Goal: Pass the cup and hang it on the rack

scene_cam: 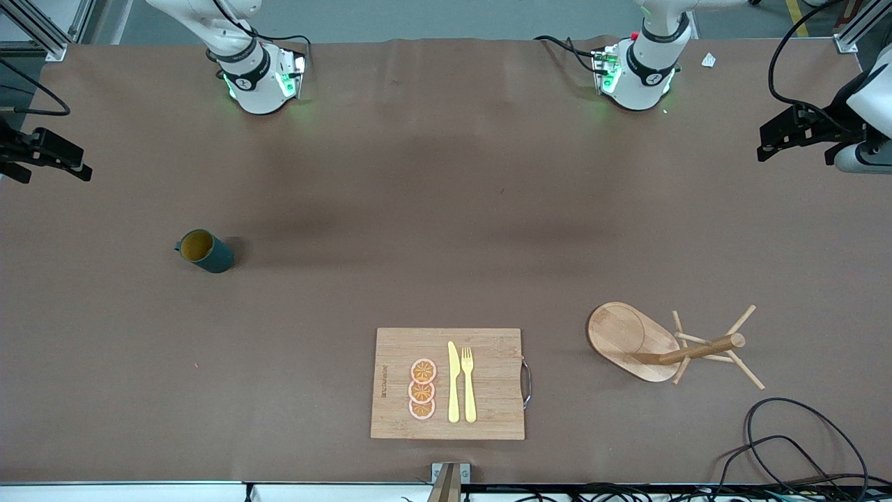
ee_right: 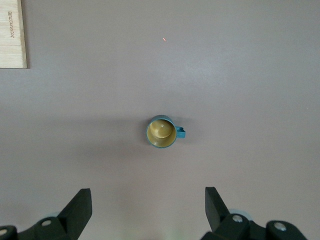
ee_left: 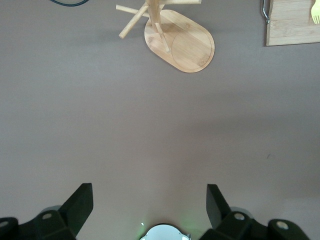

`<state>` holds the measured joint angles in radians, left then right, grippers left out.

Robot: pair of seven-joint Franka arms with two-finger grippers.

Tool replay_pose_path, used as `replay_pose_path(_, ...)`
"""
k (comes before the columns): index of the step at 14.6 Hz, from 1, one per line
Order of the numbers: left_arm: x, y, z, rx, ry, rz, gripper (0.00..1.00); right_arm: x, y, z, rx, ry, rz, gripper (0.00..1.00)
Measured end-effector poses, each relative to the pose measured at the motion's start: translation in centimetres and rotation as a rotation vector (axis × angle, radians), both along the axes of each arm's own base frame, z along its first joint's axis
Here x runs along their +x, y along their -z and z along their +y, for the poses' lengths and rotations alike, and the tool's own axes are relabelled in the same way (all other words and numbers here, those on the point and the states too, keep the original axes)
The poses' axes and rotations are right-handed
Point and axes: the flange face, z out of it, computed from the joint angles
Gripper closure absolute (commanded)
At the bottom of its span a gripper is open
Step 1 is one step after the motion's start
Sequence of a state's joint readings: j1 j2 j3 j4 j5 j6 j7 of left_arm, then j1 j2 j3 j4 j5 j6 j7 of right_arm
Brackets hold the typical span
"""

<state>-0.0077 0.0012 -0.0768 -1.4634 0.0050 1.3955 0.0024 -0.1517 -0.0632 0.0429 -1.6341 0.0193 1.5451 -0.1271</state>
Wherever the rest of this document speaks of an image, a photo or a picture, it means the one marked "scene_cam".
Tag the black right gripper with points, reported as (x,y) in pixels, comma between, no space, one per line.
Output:
(8,150)

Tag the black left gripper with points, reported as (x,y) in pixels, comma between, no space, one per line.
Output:
(824,127)

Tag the dark teal cup yellow inside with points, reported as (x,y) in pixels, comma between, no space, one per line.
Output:
(212,258)

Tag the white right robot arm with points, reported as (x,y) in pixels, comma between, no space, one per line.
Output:
(254,87)

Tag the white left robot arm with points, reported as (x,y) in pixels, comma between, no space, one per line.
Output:
(644,77)

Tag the wooden cup rack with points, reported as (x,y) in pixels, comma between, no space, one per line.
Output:
(627,338)

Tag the white paper scrap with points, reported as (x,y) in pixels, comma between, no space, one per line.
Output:
(709,60)

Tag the brown table cover mat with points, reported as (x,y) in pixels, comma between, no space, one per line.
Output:
(348,209)

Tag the wooden cutting board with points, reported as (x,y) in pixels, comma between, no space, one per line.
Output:
(488,376)

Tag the yellow plastic fork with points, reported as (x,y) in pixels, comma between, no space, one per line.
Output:
(470,397)

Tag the orange slice toy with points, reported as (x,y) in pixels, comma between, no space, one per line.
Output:
(423,371)
(421,410)
(421,392)

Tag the yellow plastic knife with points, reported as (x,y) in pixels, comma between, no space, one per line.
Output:
(454,390)

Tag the aluminium frame profile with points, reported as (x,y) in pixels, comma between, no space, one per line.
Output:
(854,35)
(42,35)

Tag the white table edge rail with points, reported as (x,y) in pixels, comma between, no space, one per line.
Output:
(139,492)

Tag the grey metal bracket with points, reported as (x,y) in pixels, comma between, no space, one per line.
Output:
(465,473)

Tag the brown post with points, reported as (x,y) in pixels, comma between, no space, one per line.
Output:
(446,488)

